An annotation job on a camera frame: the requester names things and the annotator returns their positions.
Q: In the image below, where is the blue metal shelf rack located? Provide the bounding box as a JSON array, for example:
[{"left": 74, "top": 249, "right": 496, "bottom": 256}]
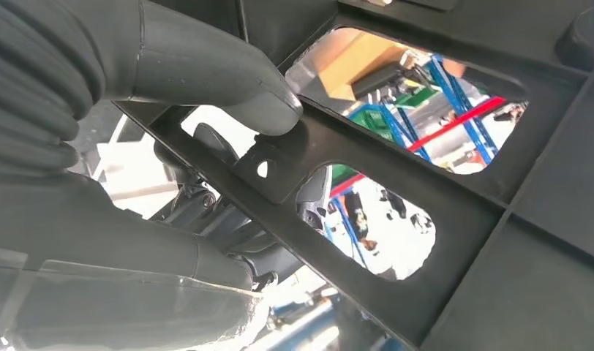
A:
[{"left": 347, "top": 56, "right": 502, "bottom": 166}]

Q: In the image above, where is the cardboard box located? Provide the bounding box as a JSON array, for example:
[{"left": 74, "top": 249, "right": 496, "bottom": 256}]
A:
[{"left": 307, "top": 31, "right": 412, "bottom": 102}]

